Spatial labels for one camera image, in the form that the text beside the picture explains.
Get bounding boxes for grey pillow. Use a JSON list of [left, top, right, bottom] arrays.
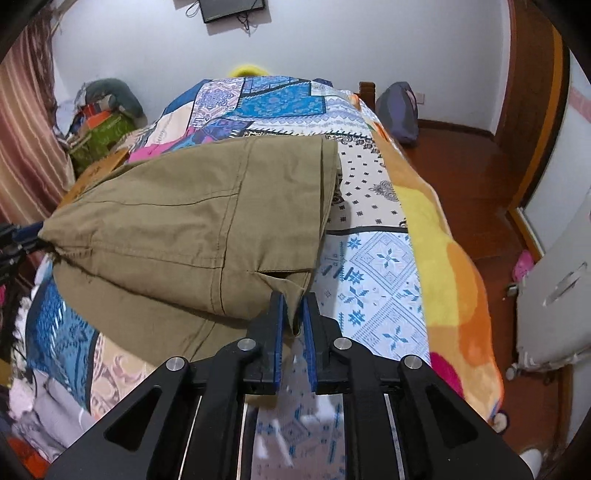
[[83, 78, 145, 117]]

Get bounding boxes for blue patchwork bed sheet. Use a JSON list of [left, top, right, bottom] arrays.
[[23, 76, 435, 480]]

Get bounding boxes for black monitor cable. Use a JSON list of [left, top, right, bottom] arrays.
[[235, 11, 259, 36]]

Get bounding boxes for orange box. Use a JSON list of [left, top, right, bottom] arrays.
[[87, 108, 117, 129]]

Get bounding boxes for white sliding wardrobe door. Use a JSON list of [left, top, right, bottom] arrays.
[[526, 46, 591, 257]]

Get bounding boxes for wooden room door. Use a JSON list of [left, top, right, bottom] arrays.
[[494, 0, 570, 222]]

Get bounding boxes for striped pink brown curtain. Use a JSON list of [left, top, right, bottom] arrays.
[[0, 14, 78, 224]]

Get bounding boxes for mustard yellow cloth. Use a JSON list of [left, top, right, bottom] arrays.
[[59, 148, 131, 206]]

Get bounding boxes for purple grey backpack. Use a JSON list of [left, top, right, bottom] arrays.
[[375, 82, 421, 147]]

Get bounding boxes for pink slipper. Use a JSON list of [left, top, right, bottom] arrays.
[[513, 250, 535, 281]]

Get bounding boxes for green bag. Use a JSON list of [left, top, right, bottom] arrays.
[[68, 113, 136, 174]]

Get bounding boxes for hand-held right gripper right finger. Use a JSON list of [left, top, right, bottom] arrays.
[[302, 293, 539, 480]]

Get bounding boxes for orange yellow fleece blanket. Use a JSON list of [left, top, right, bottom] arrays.
[[348, 90, 505, 423]]

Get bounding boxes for pile of mixed clothes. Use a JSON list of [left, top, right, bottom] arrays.
[[0, 277, 95, 464]]

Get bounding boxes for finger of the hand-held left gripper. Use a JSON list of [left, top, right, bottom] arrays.
[[0, 249, 29, 280], [0, 222, 45, 248]]

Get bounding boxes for small black wall monitor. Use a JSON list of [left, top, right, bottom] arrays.
[[198, 0, 267, 24]]

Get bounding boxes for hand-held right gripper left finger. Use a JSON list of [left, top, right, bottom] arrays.
[[46, 292, 283, 480]]

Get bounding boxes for olive green pants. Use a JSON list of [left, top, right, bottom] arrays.
[[38, 136, 342, 365]]

